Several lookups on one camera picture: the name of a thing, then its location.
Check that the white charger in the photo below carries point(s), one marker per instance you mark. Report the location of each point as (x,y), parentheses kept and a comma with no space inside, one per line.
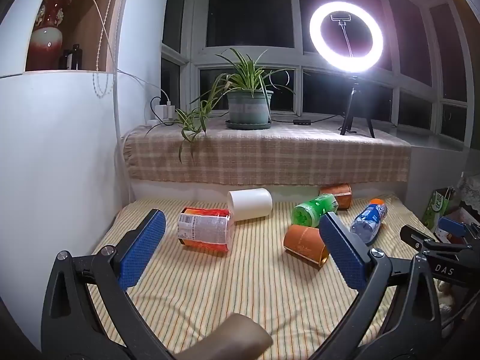
(170,110)
(159,111)

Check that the dark glass bottle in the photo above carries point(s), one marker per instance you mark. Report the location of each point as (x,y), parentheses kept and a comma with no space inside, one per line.
(76,58)

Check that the black tripod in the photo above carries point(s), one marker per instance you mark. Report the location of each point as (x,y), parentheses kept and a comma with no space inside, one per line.
(352,108)

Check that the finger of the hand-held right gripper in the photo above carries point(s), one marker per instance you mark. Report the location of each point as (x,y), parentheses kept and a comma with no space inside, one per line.
(452,227)
(416,236)

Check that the striped yellow sheet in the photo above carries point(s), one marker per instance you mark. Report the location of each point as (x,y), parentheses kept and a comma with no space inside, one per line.
(243,288)

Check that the white cabinet with wooden niche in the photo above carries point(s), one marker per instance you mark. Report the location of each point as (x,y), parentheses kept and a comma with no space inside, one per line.
(22,15)

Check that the blue bottle with orange cap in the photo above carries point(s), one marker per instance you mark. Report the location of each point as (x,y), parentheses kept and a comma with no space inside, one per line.
(369,219)

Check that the green paper bag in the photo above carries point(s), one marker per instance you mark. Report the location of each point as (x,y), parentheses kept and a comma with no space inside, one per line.
(437,208)

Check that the plaid beige cloth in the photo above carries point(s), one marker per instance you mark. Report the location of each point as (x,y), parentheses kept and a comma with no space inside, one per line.
(270,153)

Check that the brown rounded object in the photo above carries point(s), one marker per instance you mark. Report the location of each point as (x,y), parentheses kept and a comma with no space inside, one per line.
(232,335)

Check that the orange snack canister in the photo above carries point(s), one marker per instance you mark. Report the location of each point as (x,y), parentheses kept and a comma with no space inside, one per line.
(204,228)

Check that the white lace cloth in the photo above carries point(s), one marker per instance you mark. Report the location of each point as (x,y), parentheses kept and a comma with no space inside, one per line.
(470,191)

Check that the phone clamp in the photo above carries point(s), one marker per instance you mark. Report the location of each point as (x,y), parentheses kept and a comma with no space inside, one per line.
(340,17)

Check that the copper brown cup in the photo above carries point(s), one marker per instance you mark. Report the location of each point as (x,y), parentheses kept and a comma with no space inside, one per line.
(339,194)

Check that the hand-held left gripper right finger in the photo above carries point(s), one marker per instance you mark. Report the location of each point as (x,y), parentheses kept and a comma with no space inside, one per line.
(341,255)

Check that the green plant saucer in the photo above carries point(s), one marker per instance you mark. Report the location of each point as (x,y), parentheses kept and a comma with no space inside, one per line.
(247,125)

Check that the green plastic bottle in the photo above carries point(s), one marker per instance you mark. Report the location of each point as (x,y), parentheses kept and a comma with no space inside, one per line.
(313,210)

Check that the small dark bottle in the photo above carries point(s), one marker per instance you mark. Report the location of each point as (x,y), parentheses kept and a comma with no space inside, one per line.
(64,60)

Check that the potted spider plant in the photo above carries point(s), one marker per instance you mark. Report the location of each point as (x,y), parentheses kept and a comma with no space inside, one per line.
(247,105)

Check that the window frame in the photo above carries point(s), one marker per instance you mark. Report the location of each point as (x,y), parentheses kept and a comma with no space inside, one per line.
(302,58)

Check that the orange paper cup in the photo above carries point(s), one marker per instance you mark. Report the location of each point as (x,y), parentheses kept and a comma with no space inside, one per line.
(303,245)

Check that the white cup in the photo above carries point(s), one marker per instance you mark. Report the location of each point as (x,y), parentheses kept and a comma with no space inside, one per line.
(251,204)

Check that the red and white vase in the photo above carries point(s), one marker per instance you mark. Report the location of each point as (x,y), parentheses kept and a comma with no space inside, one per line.
(47,43)

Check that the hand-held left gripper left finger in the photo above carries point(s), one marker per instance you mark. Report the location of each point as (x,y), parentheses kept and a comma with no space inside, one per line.
(144,245)

